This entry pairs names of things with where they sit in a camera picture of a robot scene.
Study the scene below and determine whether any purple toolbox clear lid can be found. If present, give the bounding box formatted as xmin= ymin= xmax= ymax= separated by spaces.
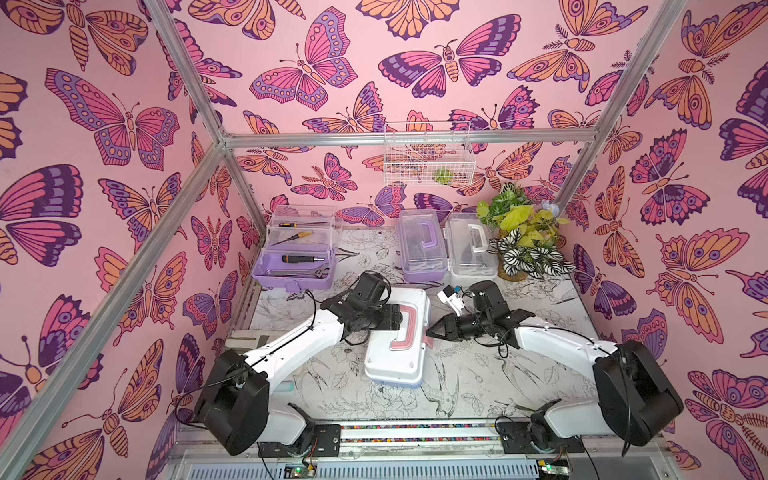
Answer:
xmin=396 ymin=209 xmax=448 ymax=284

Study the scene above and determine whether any potted leafy plant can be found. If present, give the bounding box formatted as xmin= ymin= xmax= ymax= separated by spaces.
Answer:
xmin=477 ymin=183 xmax=575 ymax=281

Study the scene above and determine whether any black orange screwdriver in purple box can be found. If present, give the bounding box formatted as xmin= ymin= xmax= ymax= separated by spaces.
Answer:
xmin=281 ymin=255 xmax=327 ymax=264

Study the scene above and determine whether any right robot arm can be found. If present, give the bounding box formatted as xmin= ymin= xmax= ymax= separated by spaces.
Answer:
xmin=427 ymin=280 xmax=684 ymax=453

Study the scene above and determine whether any white toolbox clear lid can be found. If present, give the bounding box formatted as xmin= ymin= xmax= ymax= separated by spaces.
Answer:
xmin=444 ymin=212 xmax=499 ymax=287

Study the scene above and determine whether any blue toolbox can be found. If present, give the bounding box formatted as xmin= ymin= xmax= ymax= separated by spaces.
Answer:
xmin=364 ymin=287 xmax=430 ymax=388

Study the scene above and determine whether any white wire basket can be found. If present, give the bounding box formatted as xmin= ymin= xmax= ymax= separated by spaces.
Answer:
xmin=380 ymin=129 xmax=476 ymax=188

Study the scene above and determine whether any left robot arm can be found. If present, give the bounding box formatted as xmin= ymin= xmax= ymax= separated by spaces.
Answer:
xmin=194 ymin=271 xmax=403 ymax=456

